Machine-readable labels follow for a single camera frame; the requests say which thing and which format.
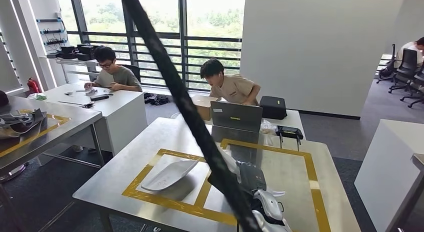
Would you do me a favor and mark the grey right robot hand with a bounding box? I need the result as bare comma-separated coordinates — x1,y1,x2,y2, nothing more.
236,160,268,192

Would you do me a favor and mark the green plastic bag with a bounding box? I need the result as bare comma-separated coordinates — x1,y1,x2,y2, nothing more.
27,92,48,102

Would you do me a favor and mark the clear plastic bag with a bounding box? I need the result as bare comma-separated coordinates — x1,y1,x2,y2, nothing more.
259,119,278,136

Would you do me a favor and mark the grey laptop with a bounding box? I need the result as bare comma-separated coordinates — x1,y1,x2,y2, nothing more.
209,100,264,146

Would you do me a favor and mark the steel table yellow tape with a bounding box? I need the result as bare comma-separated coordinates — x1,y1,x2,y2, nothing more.
0,95,106,232

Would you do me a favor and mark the black equipment box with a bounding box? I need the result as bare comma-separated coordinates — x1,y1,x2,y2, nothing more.
76,43,100,61
46,45,79,60

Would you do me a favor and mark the person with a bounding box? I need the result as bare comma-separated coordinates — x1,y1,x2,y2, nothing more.
83,45,143,93
199,57,262,107
393,36,424,70

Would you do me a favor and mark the chrome round base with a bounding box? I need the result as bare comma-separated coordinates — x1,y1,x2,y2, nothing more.
0,161,28,184

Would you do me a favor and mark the black gear pile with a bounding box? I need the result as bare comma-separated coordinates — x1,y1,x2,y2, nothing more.
143,92,171,107

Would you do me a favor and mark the white curved plastic part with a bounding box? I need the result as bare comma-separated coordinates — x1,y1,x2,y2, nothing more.
140,158,200,193
215,145,286,198

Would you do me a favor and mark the white narrow side table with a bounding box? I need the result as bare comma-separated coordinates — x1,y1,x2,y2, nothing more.
40,56,100,85

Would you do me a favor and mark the cardboard box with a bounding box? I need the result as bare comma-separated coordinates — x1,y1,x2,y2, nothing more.
191,94,220,122

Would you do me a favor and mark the black window frame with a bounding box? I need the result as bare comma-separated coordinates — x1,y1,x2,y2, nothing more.
67,0,244,92

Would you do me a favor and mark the black braided cable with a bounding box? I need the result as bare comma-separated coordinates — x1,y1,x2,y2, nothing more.
118,0,263,232

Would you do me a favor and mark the red fire extinguisher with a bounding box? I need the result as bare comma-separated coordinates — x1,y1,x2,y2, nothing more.
27,77,43,95

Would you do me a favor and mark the grey black car trim part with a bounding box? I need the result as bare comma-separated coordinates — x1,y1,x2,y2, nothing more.
0,107,48,141

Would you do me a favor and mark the steel workbench yellow tape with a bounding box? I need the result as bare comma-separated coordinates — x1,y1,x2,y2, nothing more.
72,116,363,232

